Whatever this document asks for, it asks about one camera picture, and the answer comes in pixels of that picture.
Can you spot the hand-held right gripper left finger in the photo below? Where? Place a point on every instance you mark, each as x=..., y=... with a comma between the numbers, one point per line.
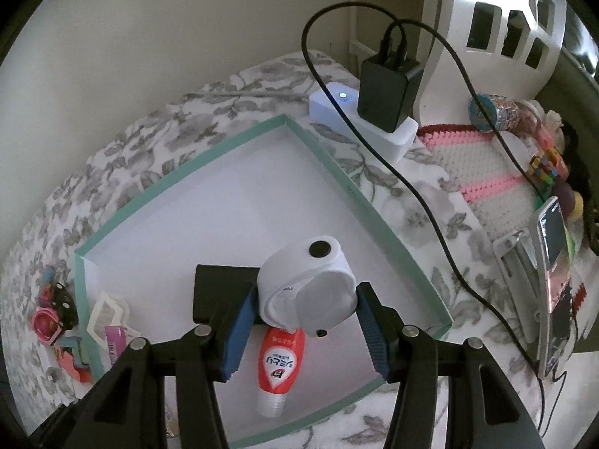
x=238, y=332

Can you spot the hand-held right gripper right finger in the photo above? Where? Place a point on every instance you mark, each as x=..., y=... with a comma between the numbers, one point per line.
x=374, y=332

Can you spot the small black box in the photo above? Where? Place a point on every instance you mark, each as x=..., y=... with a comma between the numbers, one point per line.
x=217, y=295

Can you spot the red and white tube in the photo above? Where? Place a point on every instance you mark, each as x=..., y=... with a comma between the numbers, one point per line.
x=281, y=369

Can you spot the magenta packet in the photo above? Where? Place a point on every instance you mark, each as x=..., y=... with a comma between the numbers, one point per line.
x=115, y=344

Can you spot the white tray with teal rim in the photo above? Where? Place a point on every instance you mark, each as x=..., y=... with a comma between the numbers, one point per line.
x=234, y=206

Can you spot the orange plastic clip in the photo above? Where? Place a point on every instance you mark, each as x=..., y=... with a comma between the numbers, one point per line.
x=75, y=361

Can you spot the black polka dot hair clip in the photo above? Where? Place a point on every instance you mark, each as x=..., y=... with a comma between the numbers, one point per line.
x=63, y=306

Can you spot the pink round clip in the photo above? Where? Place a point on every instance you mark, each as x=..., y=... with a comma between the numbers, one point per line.
x=46, y=326

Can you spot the metal phone stand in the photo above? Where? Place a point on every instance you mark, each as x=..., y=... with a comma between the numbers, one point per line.
x=517, y=252

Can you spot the pink and white crochet mat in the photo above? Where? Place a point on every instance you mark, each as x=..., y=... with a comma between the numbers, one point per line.
x=477, y=163

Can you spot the white power strip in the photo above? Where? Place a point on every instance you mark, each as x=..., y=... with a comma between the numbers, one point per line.
x=332, y=103

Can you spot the colourful cube toy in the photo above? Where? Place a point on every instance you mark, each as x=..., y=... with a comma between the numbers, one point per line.
x=547, y=168

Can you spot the black charger adapter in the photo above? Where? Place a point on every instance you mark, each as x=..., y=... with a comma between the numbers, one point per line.
x=388, y=89

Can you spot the colourful cylinder toy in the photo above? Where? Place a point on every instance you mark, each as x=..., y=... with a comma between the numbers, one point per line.
x=496, y=110

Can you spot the white lattice board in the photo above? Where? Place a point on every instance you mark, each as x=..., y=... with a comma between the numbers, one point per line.
x=449, y=18

